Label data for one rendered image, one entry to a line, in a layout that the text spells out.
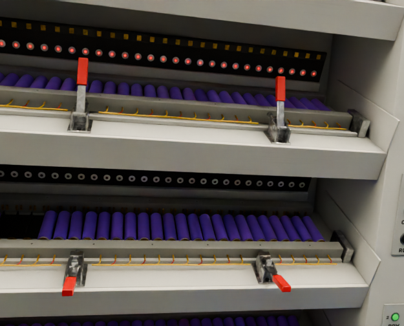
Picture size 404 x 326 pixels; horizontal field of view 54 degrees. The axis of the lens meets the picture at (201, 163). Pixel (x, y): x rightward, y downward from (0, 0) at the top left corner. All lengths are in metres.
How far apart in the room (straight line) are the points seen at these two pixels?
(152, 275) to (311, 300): 0.24
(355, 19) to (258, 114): 0.18
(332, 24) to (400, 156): 0.21
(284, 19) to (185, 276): 0.38
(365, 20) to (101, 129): 0.39
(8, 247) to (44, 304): 0.09
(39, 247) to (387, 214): 0.49
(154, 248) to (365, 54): 0.45
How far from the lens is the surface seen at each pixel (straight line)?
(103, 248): 0.59
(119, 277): 0.58
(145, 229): 0.62
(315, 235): 0.70
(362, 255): 0.68
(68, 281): 0.52
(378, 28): 0.63
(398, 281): 0.70
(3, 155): 0.54
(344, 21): 0.61
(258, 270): 0.61
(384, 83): 0.65
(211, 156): 0.53
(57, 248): 0.59
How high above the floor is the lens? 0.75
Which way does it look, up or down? 7 degrees down
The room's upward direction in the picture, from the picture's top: 4 degrees clockwise
